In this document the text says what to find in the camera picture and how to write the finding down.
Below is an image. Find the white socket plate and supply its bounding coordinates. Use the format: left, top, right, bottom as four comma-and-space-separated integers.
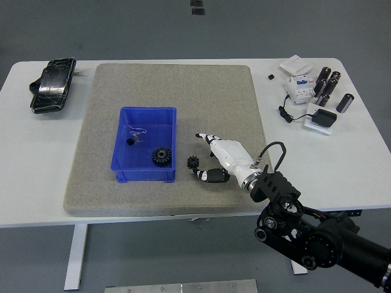
302, 103, 334, 136

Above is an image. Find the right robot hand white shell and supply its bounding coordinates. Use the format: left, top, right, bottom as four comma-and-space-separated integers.
191, 132, 259, 187

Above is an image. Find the black power adapter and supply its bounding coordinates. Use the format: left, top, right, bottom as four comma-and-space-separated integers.
311, 109, 338, 128

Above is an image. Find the white wall switch plate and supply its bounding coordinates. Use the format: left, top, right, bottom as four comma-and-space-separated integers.
279, 54, 315, 76

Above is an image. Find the large black gear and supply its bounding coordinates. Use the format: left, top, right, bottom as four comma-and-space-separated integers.
151, 146, 172, 168

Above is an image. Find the silver metal plate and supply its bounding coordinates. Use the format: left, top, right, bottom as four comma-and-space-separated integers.
104, 278, 259, 293

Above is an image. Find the blue plastic box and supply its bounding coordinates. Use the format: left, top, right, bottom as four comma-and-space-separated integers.
110, 106, 178, 184

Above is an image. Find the black adapter cord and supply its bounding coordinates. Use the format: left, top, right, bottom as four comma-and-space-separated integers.
277, 94, 315, 124

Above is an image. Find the white circuit breaker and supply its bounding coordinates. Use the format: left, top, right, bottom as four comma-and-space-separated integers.
283, 73, 316, 106

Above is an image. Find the grey-brown mat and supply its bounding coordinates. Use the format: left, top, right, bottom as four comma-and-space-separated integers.
63, 63, 274, 218

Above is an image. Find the white table leg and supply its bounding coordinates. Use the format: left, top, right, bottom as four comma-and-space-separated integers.
288, 259, 309, 275
63, 224, 89, 291

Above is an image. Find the black wrapped battery pack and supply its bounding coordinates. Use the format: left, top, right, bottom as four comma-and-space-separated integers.
29, 57, 77, 116

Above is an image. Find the small clear plastic bag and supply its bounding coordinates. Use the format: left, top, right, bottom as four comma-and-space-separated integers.
128, 125, 148, 144

